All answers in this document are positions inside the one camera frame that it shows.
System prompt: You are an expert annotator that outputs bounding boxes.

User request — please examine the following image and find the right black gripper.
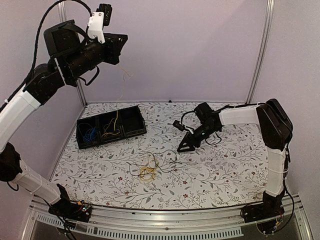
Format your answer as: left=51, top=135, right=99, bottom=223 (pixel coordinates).
left=177, top=122, right=219, bottom=153

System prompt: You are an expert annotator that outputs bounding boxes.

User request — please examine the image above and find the black cable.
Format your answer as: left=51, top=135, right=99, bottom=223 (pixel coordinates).
left=128, top=149, right=183, bottom=177

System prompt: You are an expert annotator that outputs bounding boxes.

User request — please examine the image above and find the blue cable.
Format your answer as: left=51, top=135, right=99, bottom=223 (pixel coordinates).
left=77, top=122, right=98, bottom=143

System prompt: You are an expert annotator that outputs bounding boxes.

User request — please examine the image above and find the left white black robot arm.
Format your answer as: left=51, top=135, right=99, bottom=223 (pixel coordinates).
left=0, top=3, right=128, bottom=217

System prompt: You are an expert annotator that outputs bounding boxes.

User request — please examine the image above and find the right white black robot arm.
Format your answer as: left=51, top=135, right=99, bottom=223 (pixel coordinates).
left=173, top=99, right=293, bottom=218

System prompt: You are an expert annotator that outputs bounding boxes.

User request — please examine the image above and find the floral tablecloth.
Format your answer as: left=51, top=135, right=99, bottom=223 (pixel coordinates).
left=49, top=101, right=285, bottom=210

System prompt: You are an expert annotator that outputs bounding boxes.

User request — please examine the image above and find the black three-compartment bin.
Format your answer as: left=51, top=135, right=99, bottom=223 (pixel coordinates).
left=76, top=105, right=147, bottom=149

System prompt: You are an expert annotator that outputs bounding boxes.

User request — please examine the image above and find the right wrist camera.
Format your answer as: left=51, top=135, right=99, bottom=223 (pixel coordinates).
left=172, top=120, right=194, bottom=134

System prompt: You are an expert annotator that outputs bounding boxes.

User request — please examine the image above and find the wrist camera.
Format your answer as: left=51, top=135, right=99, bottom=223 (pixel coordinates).
left=86, top=3, right=113, bottom=44
left=172, top=120, right=194, bottom=134

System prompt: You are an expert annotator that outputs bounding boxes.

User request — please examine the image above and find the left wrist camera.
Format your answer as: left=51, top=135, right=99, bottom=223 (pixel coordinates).
left=86, top=3, right=113, bottom=44

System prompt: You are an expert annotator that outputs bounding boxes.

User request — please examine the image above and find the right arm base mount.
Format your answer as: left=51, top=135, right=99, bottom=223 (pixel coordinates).
left=240, top=192, right=285, bottom=223

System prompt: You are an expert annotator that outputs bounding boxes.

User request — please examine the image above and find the aluminium front rail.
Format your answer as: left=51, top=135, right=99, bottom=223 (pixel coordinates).
left=22, top=194, right=315, bottom=240

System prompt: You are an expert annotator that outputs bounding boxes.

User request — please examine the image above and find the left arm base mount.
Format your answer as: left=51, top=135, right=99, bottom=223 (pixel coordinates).
left=48, top=184, right=93, bottom=223

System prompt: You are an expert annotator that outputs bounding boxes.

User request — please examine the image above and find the right aluminium corner post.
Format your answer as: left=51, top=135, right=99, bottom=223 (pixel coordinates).
left=245, top=0, right=275, bottom=104

